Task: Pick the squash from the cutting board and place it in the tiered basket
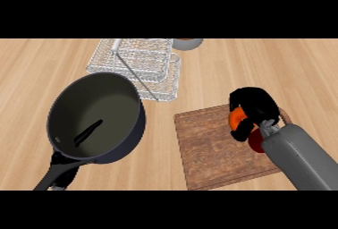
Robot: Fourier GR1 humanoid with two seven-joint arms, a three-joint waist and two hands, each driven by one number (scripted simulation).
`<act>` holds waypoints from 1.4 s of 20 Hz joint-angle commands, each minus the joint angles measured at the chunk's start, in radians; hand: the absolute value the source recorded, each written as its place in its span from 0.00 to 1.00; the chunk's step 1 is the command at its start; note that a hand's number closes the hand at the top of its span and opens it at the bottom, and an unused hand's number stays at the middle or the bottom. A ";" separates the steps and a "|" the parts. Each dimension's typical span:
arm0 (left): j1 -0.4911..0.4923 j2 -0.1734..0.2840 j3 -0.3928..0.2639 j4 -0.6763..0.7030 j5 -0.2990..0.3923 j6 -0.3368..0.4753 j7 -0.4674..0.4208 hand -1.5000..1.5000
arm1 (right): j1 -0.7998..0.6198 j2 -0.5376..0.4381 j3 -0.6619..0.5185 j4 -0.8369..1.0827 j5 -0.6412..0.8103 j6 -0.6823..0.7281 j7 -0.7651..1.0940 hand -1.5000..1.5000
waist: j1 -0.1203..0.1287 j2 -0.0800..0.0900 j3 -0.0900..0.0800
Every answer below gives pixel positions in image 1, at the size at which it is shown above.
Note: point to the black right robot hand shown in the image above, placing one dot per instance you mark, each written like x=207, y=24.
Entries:
x=260, y=104

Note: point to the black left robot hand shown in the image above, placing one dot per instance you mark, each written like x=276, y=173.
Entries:
x=65, y=177

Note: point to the orange squash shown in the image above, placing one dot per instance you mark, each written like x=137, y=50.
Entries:
x=238, y=119

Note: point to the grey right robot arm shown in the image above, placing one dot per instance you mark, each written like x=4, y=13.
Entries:
x=303, y=161

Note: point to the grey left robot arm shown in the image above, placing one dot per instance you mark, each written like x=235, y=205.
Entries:
x=58, y=188

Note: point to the brown wooden cutting board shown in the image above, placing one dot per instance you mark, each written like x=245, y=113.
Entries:
x=211, y=149

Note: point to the red round fruit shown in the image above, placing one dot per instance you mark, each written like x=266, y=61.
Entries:
x=255, y=143

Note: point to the dark grey frying pan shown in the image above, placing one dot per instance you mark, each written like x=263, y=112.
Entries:
x=100, y=110

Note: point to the grey bowl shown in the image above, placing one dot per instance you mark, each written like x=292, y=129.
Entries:
x=186, y=45

